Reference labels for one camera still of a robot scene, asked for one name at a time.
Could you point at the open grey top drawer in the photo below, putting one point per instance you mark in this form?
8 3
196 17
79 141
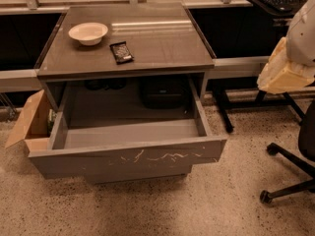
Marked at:
110 136

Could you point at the black box under cabinet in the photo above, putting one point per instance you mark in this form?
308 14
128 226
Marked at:
164 92

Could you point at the white ceramic bowl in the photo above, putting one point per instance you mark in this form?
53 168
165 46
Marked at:
88 34

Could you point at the black rxbar chocolate wrapper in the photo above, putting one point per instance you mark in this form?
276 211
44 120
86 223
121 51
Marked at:
121 52

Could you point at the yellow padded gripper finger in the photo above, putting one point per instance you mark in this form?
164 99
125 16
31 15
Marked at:
278 57
287 78

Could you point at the cardboard box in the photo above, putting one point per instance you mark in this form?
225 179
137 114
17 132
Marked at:
32 124

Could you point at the grey drawer cabinet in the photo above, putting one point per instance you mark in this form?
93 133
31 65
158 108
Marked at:
161 37

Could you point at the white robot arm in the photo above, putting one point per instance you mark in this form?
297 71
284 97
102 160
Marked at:
300 37

